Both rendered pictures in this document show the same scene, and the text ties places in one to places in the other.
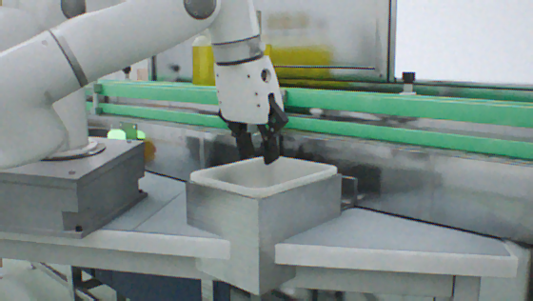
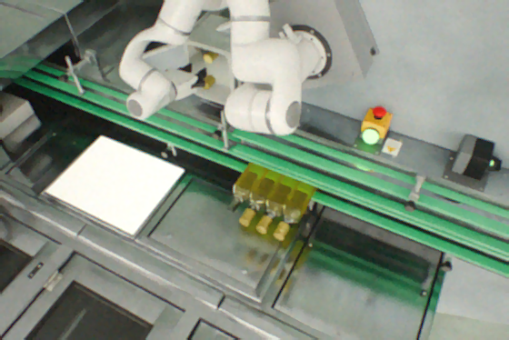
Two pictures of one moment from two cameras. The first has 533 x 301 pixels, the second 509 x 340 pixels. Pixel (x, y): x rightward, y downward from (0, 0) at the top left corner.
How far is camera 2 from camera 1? 1.47 m
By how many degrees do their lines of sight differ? 62
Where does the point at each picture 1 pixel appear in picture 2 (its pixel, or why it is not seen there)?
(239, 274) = (218, 20)
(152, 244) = not seen: hidden behind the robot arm
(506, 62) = (128, 155)
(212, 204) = (216, 41)
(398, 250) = (166, 49)
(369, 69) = (197, 181)
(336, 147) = (203, 114)
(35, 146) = not seen: outside the picture
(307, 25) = (224, 219)
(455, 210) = not seen: hidden behind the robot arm
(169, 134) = (310, 129)
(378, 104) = (171, 126)
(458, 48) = (144, 169)
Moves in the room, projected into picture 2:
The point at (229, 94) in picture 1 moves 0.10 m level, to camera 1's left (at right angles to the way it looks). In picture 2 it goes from (179, 76) to (198, 65)
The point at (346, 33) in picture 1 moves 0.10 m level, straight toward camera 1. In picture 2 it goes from (199, 202) to (183, 182)
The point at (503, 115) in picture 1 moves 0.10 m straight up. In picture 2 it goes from (121, 106) to (104, 124)
